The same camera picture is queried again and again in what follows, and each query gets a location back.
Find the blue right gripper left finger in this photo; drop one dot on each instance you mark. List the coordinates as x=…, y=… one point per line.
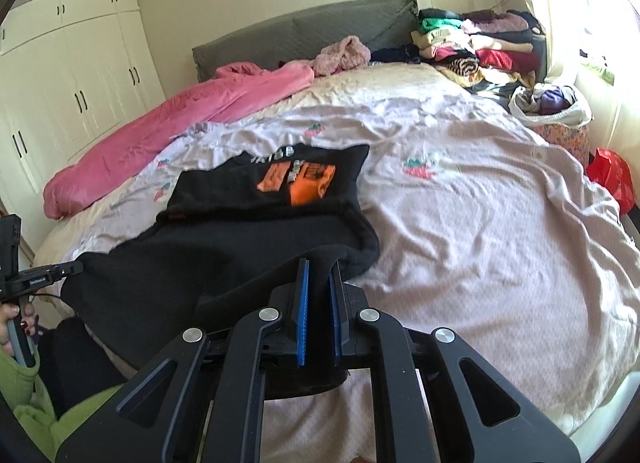
x=301, y=294

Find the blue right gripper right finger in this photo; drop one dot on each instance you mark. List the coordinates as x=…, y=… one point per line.
x=336, y=296

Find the black long-sleeve shirt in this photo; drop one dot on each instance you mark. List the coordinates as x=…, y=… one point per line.
x=227, y=238

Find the pile of folded clothes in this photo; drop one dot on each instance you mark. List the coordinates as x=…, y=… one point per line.
x=483, y=50

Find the green fleece sleeve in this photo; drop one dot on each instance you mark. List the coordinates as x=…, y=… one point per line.
x=31, y=404

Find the pink strawberry bed sheet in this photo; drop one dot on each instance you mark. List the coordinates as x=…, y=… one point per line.
x=484, y=228

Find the pink quilt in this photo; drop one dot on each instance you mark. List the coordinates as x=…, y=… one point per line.
x=237, y=90

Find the pink fluffy garment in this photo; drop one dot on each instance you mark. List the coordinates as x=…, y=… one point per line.
x=344, y=55

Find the white wardrobe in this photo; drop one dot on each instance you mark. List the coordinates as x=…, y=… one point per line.
x=72, y=72

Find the grey padded headboard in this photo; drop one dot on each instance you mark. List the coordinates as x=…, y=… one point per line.
x=302, y=34

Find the navy blue garment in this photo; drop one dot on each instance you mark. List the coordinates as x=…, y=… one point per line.
x=408, y=54

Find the floral storage box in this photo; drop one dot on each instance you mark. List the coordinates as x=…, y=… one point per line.
x=575, y=140

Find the red plastic bag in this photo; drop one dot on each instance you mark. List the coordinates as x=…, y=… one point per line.
x=612, y=172

